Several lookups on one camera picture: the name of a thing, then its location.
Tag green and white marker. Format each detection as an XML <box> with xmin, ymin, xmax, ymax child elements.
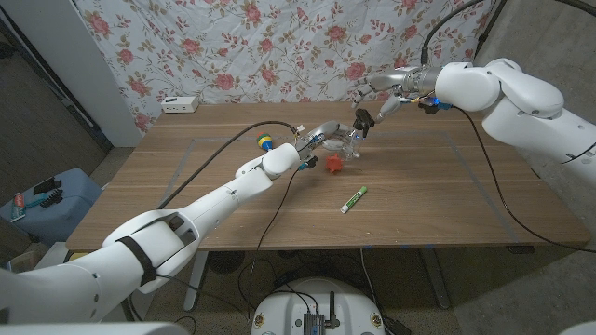
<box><xmin>340</xmin><ymin>185</ymin><xmax>369</xmax><ymax>215</ymax></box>

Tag white robot shoulder cover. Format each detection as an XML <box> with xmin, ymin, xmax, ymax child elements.
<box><xmin>0</xmin><ymin>320</ymin><xmax>190</xmax><ymax>335</ymax></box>

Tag grey table leg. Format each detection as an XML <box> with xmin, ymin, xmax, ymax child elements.
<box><xmin>421</xmin><ymin>246</ymin><xmax>452</xmax><ymax>311</ymax></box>

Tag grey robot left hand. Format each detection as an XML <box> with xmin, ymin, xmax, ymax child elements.
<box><xmin>295</xmin><ymin>119</ymin><xmax>364</xmax><ymax>160</ymax></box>

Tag black antenna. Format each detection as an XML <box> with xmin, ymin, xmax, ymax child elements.
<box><xmin>327</xmin><ymin>290</ymin><xmax>341</xmax><ymax>329</ymax></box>

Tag floral backdrop cloth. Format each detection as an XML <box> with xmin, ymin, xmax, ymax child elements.
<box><xmin>74</xmin><ymin>0</ymin><xmax>499</xmax><ymax>134</ymax></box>

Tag blue storage box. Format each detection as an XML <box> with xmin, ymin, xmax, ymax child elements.
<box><xmin>0</xmin><ymin>167</ymin><xmax>103</xmax><ymax>248</ymax></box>

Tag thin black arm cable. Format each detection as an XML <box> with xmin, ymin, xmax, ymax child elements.
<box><xmin>237</xmin><ymin>167</ymin><xmax>304</xmax><ymax>322</ymax></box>
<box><xmin>454</xmin><ymin>106</ymin><xmax>596</xmax><ymax>255</ymax></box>

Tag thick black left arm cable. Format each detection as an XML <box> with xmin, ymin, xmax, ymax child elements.
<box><xmin>156</xmin><ymin>119</ymin><xmax>299</xmax><ymax>210</ymax></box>

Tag grey computer module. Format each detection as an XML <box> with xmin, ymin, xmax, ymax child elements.
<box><xmin>303</xmin><ymin>312</ymin><xmax>326</xmax><ymax>335</ymax></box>

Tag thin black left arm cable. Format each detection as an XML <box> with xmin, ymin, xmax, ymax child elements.
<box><xmin>237</xmin><ymin>167</ymin><xmax>304</xmax><ymax>322</ymax></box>

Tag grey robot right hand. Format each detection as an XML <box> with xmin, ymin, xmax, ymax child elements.
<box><xmin>351</xmin><ymin>64</ymin><xmax>443</xmax><ymax>125</ymax></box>

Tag black backdrop stand pole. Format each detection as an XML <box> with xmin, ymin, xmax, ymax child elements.
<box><xmin>473</xmin><ymin>0</ymin><xmax>508</xmax><ymax>60</ymax></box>

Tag black flat clip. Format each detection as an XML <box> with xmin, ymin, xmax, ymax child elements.
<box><xmin>32</xmin><ymin>176</ymin><xmax>62</xmax><ymax>195</ymax></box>

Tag red toothpaste tube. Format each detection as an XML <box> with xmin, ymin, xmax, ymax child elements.
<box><xmin>9</xmin><ymin>192</ymin><xmax>27</xmax><ymax>223</ymax></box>

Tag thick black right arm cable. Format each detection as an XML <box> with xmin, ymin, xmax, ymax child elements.
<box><xmin>420</xmin><ymin>0</ymin><xmax>596</xmax><ymax>66</ymax></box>

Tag black hair brush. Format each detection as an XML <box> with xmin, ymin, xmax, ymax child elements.
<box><xmin>39</xmin><ymin>188</ymin><xmax>65</xmax><ymax>208</ymax></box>

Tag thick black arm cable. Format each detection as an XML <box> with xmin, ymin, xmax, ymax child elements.
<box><xmin>156</xmin><ymin>119</ymin><xmax>299</xmax><ymax>210</ymax></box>
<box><xmin>420</xmin><ymin>0</ymin><xmax>596</xmax><ymax>66</ymax></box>

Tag white table leg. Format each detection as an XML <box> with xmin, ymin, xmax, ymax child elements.
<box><xmin>183</xmin><ymin>250</ymin><xmax>210</xmax><ymax>312</ymax></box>

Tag black pump head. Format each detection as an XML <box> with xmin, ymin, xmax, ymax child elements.
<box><xmin>352</xmin><ymin>108</ymin><xmax>376</xmax><ymax>140</ymax></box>

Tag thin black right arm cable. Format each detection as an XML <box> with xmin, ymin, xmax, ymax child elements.
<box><xmin>454</xmin><ymin>106</ymin><xmax>596</xmax><ymax>255</ymax></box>

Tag red spiky stress ball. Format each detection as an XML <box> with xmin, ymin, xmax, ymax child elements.
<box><xmin>324</xmin><ymin>154</ymin><xmax>345</xmax><ymax>174</ymax></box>

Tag white robot torso base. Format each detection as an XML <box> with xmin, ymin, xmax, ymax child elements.
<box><xmin>250</xmin><ymin>277</ymin><xmax>386</xmax><ymax>335</ymax></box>

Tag white power strip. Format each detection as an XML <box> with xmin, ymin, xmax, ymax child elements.
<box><xmin>160</xmin><ymin>96</ymin><xmax>200</xmax><ymax>114</ymax></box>

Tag multicoloured wooden maraca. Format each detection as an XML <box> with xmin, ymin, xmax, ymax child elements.
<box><xmin>255</xmin><ymin>132</ymin><xmax>277</xmax><ymax>153</ymax></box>

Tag clear plastic dispenser bottle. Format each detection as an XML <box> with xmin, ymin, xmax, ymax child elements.
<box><xmin>332</xmin><ymin>127</ymin><xmax>364</xmax><ymax>160</ymax></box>

